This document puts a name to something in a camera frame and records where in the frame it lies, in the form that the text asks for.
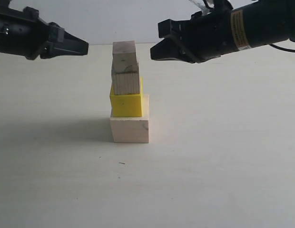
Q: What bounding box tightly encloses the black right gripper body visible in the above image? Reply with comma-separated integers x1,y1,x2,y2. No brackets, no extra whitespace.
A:
157,0,240,63

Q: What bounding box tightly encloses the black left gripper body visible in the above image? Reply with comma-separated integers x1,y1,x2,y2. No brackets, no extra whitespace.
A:
0,0,65,60

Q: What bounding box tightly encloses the small natural wooden cube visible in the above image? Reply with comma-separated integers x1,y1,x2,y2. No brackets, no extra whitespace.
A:
112,40,138,73

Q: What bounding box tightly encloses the medium natural wooden cube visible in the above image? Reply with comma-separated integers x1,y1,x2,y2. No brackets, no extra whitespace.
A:
111,61,141,95

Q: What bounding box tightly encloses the yellow cube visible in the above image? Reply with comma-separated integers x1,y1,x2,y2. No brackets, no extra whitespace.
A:
109,76,144,117

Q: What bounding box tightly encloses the large pale wooden cube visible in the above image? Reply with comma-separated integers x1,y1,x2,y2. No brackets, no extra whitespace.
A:
109,94,150,143

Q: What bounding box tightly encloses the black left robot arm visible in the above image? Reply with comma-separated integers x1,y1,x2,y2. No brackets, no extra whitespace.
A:
0,0,89,60

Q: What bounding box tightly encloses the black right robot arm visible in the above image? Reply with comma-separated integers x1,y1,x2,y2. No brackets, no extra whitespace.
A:
150,0,295,64

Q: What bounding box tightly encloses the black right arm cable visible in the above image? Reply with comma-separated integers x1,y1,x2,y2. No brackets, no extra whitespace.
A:
270,44,295,53

